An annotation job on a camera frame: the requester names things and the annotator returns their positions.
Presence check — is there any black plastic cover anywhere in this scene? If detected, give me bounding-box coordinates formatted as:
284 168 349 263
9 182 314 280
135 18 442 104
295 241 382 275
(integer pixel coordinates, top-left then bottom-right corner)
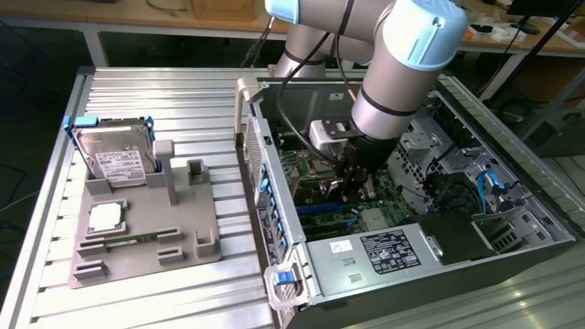
402 211 500 267

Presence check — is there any green RAM stick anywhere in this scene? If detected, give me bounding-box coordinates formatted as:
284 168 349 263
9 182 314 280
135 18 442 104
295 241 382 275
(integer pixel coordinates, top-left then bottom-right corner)
80 232 177 246

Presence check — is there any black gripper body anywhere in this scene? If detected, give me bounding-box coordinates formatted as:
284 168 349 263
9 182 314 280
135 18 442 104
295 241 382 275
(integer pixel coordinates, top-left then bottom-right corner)
336 135 397 174

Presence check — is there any grey power supply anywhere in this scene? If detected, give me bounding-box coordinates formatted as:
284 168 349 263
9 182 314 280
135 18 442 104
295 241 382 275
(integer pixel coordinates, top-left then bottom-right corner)
304 224 445 297

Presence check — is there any grey parts rack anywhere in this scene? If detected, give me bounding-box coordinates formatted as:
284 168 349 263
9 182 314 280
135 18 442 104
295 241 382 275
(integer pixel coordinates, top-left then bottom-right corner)
67 138 223 289

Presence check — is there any white and orange device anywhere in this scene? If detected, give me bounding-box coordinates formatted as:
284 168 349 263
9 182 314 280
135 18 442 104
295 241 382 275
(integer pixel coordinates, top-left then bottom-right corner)
461 23 520 43

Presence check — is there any thick black camera cable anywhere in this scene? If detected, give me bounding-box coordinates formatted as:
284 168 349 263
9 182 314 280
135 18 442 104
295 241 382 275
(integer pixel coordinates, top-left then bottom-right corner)
279 32 337 160

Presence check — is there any wooden desk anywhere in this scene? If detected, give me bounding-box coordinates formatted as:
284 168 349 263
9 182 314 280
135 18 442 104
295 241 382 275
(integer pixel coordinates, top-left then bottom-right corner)
0 0 585 56

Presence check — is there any silver CPU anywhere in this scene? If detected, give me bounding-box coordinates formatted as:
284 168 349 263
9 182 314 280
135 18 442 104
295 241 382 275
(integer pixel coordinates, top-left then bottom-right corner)
88 204 125 232

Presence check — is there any black expansion slot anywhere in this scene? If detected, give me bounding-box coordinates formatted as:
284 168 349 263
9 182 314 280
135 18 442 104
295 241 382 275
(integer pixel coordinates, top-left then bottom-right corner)
301 221 349 238

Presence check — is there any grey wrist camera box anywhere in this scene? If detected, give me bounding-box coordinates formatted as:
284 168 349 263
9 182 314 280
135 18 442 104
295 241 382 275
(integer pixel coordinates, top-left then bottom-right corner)
309 119 362 159

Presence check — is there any green motherboard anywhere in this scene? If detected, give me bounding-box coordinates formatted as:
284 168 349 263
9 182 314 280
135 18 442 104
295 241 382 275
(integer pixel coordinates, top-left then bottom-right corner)
276 129 413 241

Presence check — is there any blue wire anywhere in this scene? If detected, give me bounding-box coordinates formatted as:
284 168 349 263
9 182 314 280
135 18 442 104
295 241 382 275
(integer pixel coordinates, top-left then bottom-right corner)
476 169 509 214

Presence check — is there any CPU socket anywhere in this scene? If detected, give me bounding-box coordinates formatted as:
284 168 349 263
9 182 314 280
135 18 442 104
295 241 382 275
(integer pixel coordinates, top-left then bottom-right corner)
304 156 340 179

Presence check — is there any black stand pole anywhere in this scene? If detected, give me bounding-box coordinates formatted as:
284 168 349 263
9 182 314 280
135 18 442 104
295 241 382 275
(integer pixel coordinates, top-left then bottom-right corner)
525 0 581 58

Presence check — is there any hard disk with blue bracket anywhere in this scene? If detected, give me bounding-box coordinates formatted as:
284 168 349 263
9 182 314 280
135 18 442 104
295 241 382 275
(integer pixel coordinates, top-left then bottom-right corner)
63 115 156 188

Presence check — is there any thin gripper cable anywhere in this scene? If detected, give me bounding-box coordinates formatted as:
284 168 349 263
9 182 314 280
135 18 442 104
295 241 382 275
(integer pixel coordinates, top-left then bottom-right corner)
336 0 362 102

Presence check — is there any blue expansion slot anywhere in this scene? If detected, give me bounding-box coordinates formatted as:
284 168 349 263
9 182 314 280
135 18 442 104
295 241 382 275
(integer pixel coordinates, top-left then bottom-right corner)
296 203 345 216

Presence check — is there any open black PC case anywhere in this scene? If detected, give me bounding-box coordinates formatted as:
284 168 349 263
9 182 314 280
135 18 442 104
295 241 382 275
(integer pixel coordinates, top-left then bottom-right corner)
233 77 585 329

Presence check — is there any silver chipset heatsink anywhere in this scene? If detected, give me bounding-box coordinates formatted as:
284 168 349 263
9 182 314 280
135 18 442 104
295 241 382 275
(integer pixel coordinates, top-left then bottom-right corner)
362 210 397 231

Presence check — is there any black wire bundle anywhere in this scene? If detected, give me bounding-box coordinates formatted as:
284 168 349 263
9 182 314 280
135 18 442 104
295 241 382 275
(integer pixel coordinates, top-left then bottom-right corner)
421 172 481 214

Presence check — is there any coiled grey cable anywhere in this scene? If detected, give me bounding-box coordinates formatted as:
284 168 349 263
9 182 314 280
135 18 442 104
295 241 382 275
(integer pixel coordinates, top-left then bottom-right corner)
144 0 189 16

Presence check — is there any metal disk bay cage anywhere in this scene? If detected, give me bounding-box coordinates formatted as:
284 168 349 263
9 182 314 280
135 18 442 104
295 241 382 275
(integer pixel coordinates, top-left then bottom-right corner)
394 91 458 173

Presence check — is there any black monitor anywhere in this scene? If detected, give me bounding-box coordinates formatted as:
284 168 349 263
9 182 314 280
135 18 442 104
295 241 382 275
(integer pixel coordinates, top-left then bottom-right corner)
505 0 585 34

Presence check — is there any black computer tower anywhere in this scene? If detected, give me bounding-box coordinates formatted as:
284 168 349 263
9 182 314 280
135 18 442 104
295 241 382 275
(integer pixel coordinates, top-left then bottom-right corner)
525 109 585 159

